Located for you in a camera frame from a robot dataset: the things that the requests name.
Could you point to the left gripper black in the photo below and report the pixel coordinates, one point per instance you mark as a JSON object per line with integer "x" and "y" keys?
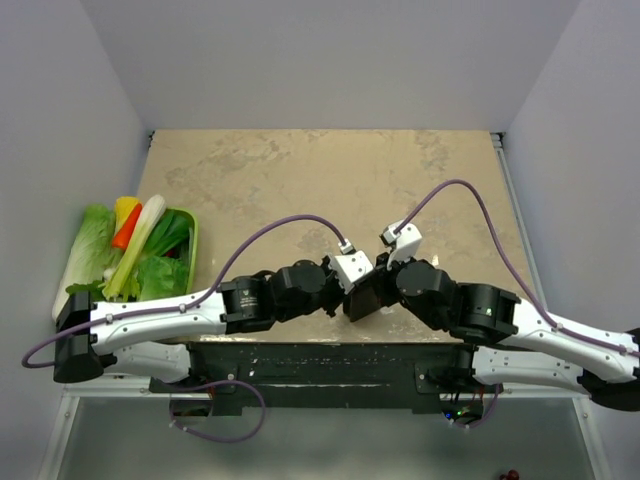
{"x": 340, "y": 294}

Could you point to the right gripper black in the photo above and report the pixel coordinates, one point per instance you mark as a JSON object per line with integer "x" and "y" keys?
{"x": 384, "y": 275}

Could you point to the black zip tool case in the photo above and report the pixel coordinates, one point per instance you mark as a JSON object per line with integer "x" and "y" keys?
{"x": 363, "y": 300}

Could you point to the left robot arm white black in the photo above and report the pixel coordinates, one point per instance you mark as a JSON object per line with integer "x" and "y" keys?
{"x": 95, "y": 336}

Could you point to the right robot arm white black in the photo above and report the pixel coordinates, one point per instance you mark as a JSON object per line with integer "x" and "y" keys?
{"x": 513, "y": 340}

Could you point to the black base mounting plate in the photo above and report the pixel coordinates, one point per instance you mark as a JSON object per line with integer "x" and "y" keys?
{"x": 403, "y": 376}

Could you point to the green vegetable basket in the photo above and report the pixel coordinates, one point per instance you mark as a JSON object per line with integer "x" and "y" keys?
{"x": 186, "y": 250}

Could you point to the dark green bok choy toy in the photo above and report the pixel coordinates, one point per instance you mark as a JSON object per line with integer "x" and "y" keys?
{"x": 171, "y": 231}

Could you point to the white green leek toy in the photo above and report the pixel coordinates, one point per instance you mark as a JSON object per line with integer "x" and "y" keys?
{"x": 151, "y": 213}

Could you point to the orange carrot toy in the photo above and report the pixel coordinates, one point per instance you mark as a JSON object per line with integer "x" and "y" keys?
{"x": 123, "y": 236}

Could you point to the yellow pepper toy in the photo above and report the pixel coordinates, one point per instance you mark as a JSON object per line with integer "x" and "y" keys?
{"x": 123, "y": 207}

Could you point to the parsley leaf toy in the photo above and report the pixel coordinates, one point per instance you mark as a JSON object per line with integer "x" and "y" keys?
{"x": 95, "y": 289}

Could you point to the napa cabbage toy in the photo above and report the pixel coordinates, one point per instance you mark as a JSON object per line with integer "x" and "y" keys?
{"x": 90, "y": 254}

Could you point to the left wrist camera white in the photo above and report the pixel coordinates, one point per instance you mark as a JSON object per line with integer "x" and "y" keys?
{"x": 350, "y": 266}

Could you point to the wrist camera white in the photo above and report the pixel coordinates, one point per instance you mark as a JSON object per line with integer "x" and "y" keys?
{"x": 403, "y": 245}
{"x": 350, "y": 266}

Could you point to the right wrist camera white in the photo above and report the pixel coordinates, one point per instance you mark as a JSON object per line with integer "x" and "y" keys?
{"x": 403, "y": 245}

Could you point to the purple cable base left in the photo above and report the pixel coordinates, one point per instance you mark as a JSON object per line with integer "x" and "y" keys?
{"x": 210, "y": 388}

